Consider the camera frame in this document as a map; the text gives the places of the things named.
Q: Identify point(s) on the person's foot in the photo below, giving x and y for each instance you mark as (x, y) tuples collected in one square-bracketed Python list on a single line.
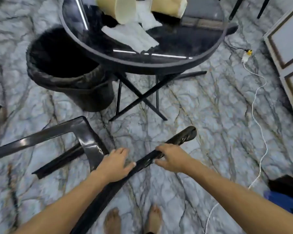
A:
[(112, 221), (153, 219)]

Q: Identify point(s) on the paper cups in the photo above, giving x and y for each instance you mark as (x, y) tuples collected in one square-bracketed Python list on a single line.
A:
[(117, 9), (168, 6)]

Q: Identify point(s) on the white power strip yellow plug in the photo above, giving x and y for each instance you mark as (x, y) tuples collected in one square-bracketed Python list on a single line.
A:
[(246, 57)]

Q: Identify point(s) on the person's right hand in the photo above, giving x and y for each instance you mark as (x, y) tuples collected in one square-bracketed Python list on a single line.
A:
[(177, 159)]

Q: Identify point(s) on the black trash bin with liner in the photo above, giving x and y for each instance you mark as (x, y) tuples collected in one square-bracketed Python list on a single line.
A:
[(95, 95)]

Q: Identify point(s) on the person's left foot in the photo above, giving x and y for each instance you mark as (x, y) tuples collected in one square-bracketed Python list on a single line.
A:
[(112, 221)]

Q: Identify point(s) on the person's left forearm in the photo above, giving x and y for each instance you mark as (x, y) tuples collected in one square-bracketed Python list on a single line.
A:
[(63, 209)]

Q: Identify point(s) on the white napkins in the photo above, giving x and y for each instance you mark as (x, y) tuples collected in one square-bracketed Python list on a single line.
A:
[(146, 17), (131, 37)]

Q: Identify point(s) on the white brown-trimmed display cabinet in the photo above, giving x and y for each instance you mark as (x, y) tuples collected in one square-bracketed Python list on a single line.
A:
[(288, 41)]

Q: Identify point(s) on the person's right forearm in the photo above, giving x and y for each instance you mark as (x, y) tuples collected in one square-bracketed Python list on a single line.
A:
[(234, 199)]

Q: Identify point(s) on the person's right foot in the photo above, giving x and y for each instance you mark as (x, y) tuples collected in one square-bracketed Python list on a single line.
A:
[(153, 219)]

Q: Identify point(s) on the person's left hand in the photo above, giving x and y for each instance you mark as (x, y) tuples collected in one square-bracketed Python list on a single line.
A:
[(112, 168)]

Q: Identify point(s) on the round black glass table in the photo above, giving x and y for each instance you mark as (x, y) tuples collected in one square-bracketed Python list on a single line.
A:
[(185, 43)]

